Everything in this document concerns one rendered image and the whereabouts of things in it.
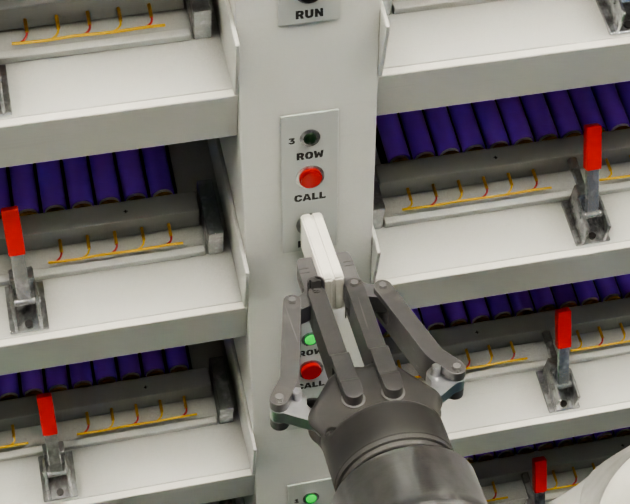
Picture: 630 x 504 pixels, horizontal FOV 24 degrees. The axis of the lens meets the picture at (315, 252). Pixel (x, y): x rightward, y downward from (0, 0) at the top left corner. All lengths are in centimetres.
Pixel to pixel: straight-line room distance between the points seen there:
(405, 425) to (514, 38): 30
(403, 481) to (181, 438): 45
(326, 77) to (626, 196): 32
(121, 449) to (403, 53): 44
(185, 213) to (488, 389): 34
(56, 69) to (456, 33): 27
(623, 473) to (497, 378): 58
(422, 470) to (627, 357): 52
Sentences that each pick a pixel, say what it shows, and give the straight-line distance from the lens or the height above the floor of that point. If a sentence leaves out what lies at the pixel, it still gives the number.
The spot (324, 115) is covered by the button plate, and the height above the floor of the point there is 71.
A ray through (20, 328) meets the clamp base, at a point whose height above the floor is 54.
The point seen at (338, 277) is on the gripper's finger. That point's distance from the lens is 97.
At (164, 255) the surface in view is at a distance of 110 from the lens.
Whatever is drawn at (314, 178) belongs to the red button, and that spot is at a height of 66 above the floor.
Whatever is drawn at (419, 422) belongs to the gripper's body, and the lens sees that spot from 86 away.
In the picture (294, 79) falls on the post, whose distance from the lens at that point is 96.
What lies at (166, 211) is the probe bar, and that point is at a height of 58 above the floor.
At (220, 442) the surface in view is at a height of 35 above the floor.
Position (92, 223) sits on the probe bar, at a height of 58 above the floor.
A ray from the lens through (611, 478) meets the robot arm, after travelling 73.
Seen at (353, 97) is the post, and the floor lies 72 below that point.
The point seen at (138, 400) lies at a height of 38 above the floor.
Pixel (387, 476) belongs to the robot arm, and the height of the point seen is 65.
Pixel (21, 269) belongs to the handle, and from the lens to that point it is 106.
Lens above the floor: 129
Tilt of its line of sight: 42 degrees down
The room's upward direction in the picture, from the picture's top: straight up
